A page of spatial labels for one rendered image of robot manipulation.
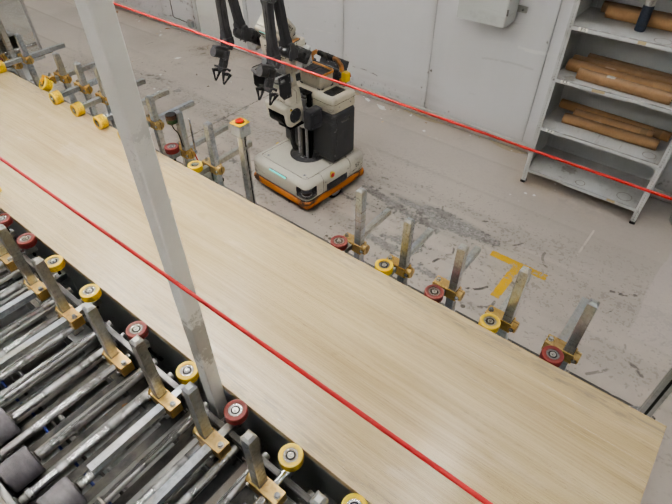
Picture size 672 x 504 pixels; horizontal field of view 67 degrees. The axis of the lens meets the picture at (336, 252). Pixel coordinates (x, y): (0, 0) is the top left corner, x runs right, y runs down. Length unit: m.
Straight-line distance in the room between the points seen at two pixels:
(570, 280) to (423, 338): 1.91
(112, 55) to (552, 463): 1.62
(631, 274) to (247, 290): 2.69
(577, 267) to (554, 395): 1.98
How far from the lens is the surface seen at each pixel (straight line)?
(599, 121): 4.35
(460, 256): 2.07
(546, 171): 4.44
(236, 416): 1.81
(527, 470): 1.80
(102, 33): 1.09
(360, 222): 2.30
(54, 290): 2.29
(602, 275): 3.86
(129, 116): 1.15
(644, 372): 3.42
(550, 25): 4.48
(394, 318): 2.03
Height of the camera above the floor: 2.46
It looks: 43 degrees down
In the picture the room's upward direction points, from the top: straight up
